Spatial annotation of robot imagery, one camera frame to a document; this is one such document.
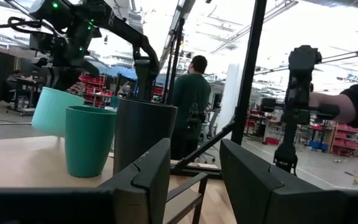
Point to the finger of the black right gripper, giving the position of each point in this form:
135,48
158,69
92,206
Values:
84,68
54,77

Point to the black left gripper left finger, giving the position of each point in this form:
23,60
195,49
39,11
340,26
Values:
73,205

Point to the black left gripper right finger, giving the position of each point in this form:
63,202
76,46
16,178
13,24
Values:
275,202

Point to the dark green plastic cup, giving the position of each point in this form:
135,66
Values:
89,143

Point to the tall black cup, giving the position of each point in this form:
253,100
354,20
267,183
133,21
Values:
141,130

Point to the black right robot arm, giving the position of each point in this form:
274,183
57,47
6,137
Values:
126,31

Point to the red storage rack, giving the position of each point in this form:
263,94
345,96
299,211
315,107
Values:
93,84

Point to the red bin shelving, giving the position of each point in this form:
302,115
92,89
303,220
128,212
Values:
343,137

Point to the standing person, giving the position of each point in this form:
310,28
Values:
191,99

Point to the black aluminium rig frame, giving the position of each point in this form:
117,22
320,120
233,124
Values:
250,62

